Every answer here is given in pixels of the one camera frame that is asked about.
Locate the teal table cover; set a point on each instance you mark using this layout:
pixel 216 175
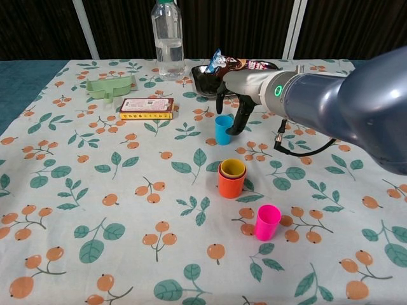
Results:
pixel 19 89

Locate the clear plastic water bottle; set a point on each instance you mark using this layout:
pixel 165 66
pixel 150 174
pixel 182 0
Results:
pixel 168 47

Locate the blue white snack wrapper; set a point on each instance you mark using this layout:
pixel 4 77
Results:
pixel 216 62

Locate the white partition frame post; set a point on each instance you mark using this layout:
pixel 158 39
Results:
pixel 86 28
pixel 294 28

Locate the large orange plastic cup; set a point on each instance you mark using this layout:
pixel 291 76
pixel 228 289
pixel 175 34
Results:
pixel 231 189

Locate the light blue plastic cup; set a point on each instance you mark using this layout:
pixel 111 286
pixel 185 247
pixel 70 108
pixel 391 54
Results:
pixel 221 135

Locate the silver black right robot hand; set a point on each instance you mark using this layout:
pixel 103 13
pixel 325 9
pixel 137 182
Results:
pixel 245 84

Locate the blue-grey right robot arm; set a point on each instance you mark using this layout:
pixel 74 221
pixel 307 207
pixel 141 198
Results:
pixel 349 101

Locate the red yellow card box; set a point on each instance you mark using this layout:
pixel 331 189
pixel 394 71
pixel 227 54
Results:
pixel 146 108

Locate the stainless steel tray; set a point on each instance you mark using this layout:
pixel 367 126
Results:
pixel 206 84

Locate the small pink plastic cup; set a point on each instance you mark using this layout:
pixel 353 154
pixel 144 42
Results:
pixel 267 225

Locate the floral leaf fruit tablecloth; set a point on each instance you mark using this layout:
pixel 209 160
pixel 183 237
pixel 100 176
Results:
pixel 95 190

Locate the green plastic dustpan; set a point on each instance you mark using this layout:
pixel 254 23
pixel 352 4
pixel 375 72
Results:
pixel 108 85

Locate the brown snack packet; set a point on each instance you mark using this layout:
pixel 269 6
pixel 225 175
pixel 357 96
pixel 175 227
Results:
pixel 245 65

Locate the yellow plastic cup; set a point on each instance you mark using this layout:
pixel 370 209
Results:
pixel 233 168

